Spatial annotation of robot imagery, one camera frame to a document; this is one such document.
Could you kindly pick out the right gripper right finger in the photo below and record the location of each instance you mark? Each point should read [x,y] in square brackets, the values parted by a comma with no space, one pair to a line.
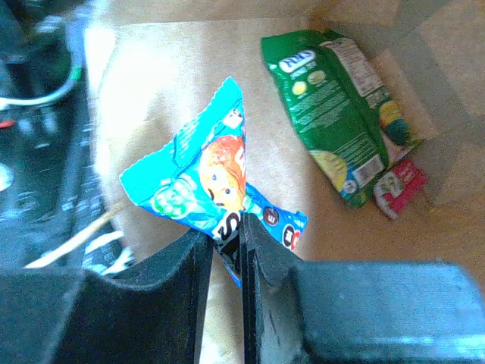
[295,311]

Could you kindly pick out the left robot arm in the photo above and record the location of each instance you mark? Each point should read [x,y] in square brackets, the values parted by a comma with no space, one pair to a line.
[50,190]

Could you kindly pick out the brown paper bag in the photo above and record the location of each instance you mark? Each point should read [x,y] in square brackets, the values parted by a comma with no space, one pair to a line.
[154,65]

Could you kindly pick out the small pink snack packet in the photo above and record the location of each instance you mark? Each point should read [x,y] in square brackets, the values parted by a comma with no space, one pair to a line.
[397,187]

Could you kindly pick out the blue M&M candy packet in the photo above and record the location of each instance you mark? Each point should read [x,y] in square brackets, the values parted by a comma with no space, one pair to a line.
[199,179]

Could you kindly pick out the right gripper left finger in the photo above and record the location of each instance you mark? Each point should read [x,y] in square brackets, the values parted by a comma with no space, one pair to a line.
[152,312]

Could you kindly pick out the green snack packet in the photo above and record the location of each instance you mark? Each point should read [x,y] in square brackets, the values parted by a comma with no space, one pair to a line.
[340,108]

